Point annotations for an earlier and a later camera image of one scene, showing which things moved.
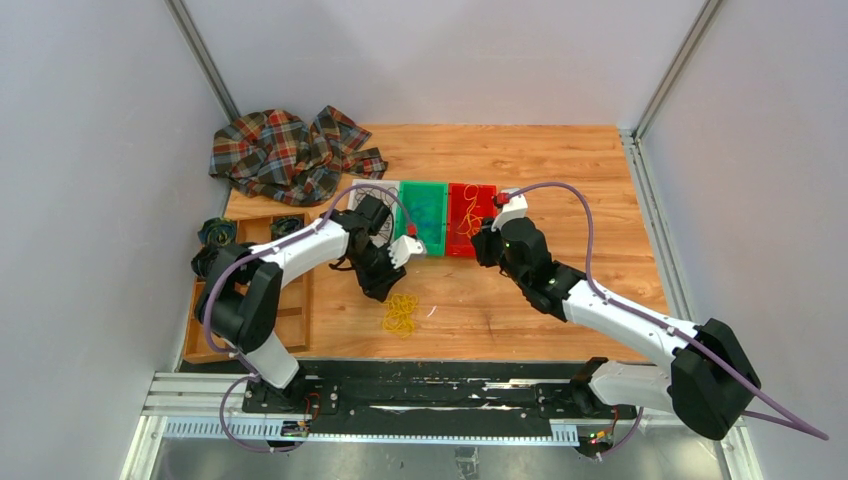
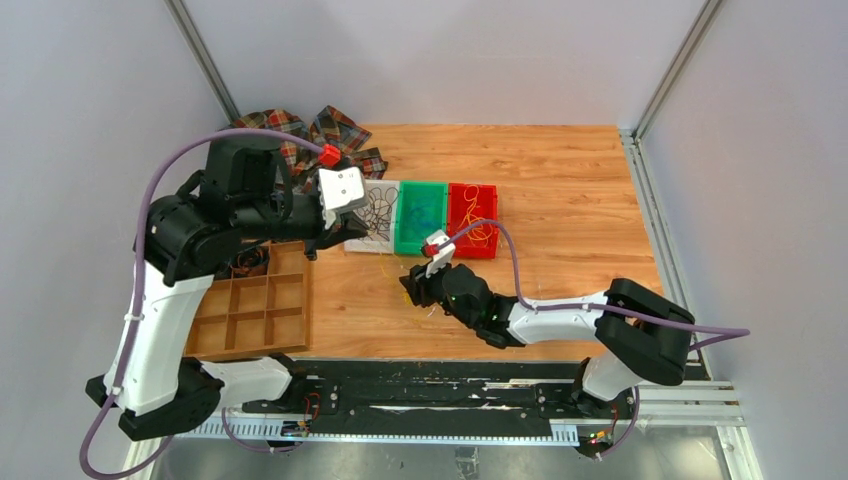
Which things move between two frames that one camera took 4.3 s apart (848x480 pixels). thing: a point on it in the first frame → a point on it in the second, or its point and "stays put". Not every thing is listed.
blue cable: (425, 216) stays put
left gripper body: (375, 270) → (321, 241)
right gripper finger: (486, 244) → (414, 285)
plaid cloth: (276, 154) stays put
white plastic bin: (387, 236) stays put
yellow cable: (471, 223) stays put
